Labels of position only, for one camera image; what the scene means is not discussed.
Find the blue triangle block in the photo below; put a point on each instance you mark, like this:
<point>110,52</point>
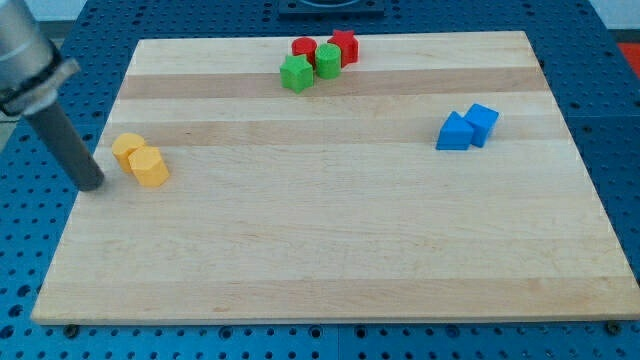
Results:
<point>455,134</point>

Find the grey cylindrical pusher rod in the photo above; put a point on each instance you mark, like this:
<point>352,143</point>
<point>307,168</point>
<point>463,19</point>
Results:
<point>57,132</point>

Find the yellow cylinder block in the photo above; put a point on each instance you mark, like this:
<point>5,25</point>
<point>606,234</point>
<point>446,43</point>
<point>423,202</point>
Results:
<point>123,146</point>

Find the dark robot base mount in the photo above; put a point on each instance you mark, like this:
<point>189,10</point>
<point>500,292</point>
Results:
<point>301,8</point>

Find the yellow hexagon block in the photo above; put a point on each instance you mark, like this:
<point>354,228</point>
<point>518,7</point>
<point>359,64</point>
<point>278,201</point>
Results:
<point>148,166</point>

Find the wooden board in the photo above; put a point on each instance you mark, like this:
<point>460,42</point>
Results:
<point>333,205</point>

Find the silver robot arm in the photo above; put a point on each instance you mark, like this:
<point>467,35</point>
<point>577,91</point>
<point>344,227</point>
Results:
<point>32,67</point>

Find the blue cube block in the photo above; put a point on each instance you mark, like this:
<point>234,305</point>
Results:
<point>482,120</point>

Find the green cylinder block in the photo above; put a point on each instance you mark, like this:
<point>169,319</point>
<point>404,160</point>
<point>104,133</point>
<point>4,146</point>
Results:
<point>328,61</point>

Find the green star block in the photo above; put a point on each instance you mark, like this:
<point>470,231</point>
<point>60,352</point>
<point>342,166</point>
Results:
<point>296,73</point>

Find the red cylinder block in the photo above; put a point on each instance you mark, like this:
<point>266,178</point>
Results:
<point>305,46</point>

